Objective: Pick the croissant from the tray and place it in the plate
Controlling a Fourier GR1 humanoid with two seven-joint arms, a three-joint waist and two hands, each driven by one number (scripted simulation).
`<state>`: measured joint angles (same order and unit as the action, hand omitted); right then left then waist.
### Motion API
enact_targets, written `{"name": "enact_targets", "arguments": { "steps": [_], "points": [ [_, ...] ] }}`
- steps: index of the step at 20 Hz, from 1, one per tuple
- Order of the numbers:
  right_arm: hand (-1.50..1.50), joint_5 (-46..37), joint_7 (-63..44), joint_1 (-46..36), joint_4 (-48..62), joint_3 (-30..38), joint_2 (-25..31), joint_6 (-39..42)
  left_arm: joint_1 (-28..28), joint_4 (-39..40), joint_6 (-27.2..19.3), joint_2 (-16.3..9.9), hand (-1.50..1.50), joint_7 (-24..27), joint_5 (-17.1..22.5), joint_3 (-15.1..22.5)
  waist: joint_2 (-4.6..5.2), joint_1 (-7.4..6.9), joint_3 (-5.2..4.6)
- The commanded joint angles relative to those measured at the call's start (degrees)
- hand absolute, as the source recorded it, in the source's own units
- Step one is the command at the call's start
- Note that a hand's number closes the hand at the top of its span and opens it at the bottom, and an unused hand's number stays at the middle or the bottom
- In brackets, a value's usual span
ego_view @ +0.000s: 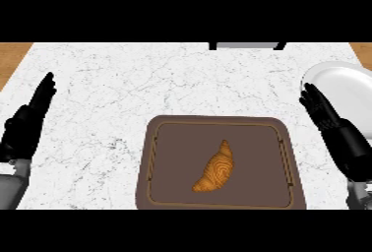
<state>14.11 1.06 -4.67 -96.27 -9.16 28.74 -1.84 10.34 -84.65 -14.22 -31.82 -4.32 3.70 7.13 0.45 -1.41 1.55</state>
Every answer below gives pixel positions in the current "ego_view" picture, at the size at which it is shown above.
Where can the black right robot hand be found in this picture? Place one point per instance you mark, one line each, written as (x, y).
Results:
(341, 138)

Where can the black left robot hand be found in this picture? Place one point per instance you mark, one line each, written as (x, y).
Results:
(24, 124)

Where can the white round plate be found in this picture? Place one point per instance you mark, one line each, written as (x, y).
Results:
(346, 93)

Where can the golden brown croissant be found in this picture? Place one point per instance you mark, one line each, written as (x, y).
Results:
(216, 170)

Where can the brown square tray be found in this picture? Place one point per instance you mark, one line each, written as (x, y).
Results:
(220, 162)

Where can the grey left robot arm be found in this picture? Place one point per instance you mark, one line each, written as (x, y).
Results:
(12, 183)

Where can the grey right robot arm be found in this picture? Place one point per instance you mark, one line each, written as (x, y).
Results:
(359, 195)

